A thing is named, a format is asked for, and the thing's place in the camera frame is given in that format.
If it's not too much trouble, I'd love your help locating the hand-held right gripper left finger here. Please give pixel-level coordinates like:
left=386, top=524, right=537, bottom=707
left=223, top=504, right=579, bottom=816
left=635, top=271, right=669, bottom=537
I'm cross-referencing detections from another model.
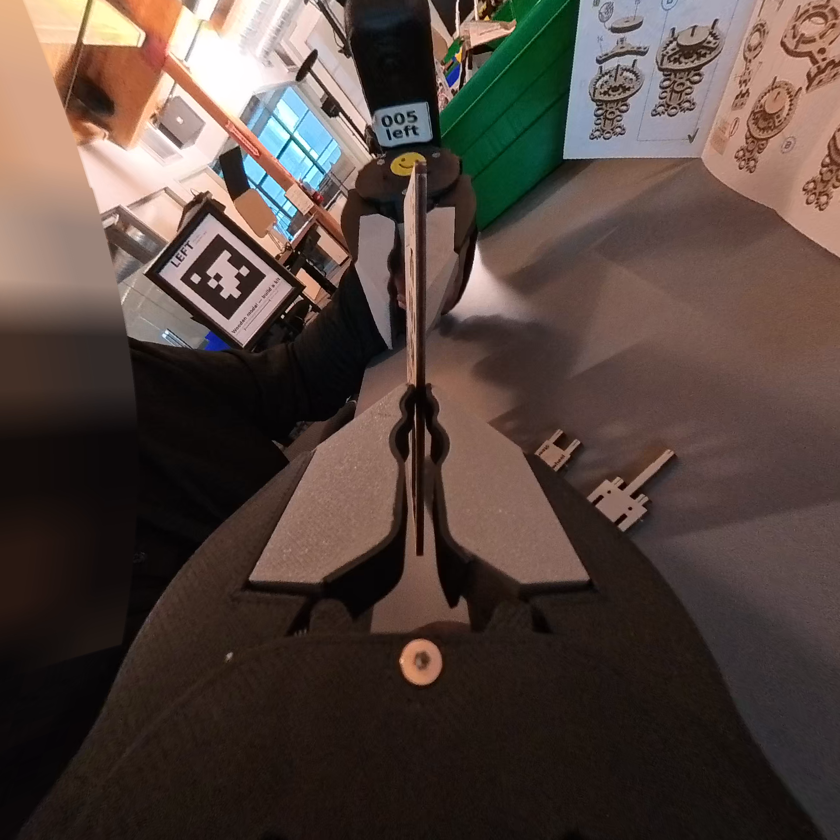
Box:
left=248, top=385, right=416, bottom=619

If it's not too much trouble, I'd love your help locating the paper clutter pile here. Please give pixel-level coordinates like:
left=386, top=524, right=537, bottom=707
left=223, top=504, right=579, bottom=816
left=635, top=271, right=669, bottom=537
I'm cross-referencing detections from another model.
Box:
left=446, top=0, right=519, bottom=99

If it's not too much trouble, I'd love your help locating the laser-cut wooden parts sheet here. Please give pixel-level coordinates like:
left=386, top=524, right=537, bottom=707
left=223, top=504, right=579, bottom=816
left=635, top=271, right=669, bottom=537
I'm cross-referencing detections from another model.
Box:
left=399, top=163, right=431, bottom=557

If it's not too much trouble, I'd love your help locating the folded paper instruction sheet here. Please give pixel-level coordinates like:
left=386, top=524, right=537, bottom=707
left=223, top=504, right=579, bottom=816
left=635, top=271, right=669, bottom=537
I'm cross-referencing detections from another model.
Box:
left=563, top=0, right=840, bottom=253

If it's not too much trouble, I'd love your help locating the person's left forearm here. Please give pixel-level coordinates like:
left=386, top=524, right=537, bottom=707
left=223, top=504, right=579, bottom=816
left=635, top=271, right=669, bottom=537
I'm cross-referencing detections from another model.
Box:
left=128, top=266, right=388, bottom=454

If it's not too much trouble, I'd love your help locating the black and beige panel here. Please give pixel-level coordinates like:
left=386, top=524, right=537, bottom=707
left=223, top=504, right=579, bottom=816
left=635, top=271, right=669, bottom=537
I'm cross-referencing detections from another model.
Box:
left=218, top=147, right=278, bottom=238

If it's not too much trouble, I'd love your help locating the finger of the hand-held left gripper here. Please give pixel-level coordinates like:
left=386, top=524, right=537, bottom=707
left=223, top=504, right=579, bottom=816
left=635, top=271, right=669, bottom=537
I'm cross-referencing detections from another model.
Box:
left=425, top=205, right=462, bottom=330
left=353, top=213, right=405, bottom=350

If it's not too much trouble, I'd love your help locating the green plastic crate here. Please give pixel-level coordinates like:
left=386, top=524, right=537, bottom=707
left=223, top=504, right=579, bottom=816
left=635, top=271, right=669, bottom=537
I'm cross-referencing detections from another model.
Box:
left=438, top=0, right=581, bottom=232

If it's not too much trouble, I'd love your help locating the black framed marker sign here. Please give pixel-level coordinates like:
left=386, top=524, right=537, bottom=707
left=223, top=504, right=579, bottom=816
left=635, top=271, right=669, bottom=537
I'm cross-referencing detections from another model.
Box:
left=143, top=197, right=306, bottom=352

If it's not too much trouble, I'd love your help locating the wooden part with long pin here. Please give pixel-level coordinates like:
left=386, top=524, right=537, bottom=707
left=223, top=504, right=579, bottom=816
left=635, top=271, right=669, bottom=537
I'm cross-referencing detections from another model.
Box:
left=586, top=449, right=677, bottom=531

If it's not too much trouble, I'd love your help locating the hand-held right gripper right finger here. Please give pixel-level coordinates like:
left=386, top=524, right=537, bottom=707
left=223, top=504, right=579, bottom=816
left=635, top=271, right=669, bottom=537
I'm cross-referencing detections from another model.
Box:
left=424, top=385, right=596, bottom=609

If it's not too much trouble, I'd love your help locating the wooden part with printed text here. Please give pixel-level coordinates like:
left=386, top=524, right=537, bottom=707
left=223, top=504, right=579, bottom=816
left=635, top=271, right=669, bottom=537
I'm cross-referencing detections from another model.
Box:
left=533, top=430, right=584, bottom=472

